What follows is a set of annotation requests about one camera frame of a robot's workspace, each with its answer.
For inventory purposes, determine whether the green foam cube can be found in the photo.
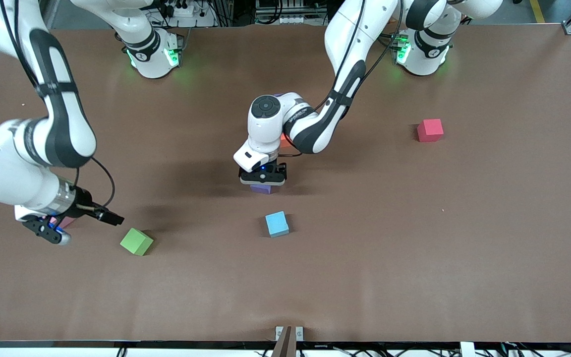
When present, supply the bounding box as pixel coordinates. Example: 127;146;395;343
120;228;154;256

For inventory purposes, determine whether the cyan foam cube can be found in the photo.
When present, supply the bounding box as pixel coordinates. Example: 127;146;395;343
265;211;290;238

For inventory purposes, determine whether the metal equipment rack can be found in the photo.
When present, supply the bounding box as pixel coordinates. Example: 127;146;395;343
255;0;327;25

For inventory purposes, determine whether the red foam cube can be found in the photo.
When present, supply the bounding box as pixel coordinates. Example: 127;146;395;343
417;119;444;143

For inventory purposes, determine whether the white power strip with plugs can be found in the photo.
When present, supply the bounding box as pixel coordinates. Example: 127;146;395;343
159;0;217;28

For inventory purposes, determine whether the brown table cover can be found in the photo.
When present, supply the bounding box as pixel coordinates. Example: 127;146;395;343
0;25;571;344

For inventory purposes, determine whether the small metal table bracket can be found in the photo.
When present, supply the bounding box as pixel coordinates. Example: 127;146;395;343
276;326;304;342

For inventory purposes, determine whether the brown strap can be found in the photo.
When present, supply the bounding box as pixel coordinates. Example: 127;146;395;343
272;326;297;357

